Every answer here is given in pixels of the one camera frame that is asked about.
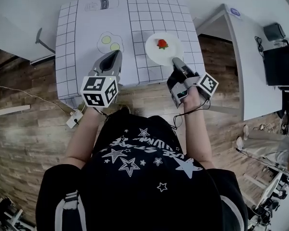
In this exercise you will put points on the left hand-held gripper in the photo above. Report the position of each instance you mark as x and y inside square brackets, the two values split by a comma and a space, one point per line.
[98, 90]

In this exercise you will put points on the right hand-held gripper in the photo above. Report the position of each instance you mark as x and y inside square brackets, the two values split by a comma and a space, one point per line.
[183, 85]

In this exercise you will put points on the white round plate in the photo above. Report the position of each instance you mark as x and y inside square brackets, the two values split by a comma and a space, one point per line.
[156, 54]

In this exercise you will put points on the red strawberry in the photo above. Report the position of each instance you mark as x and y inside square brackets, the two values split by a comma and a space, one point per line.
[162, 43]

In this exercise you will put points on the person's left forearm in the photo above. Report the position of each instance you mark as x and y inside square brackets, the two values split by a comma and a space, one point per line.
[84, 133]

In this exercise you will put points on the person's right forearm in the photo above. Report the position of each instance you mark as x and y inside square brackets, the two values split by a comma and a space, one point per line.
[195, 133]

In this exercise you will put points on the white grid table mat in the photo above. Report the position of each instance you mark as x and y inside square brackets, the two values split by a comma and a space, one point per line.
[159, 13]

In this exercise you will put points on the white power strip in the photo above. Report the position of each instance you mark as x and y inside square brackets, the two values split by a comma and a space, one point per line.
[74, 119]

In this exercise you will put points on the long white desk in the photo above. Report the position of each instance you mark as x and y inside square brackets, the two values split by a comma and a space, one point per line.
[250, 68]

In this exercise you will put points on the black floor stand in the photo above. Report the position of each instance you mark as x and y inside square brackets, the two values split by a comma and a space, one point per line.
[39, 36]

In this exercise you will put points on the blue round sticker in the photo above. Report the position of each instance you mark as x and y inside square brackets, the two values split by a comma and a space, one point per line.
[235, 11]

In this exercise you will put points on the small black box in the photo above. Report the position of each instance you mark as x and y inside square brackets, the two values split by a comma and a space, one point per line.
[274, 32]

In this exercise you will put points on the black monitor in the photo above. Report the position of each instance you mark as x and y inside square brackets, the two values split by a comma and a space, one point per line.
[283, 65]

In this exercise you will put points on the white board strip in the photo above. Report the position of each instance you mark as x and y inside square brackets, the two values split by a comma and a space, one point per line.
[9, 111]

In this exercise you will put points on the person's black star shirt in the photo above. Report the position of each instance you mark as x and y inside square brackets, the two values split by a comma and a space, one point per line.
[139, 196]

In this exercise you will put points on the grey metal equipment stand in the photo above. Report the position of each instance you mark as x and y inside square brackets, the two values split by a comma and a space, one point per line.
[272, 194]

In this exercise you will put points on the black metal equipment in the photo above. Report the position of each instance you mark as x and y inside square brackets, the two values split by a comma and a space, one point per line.
[2, 213]

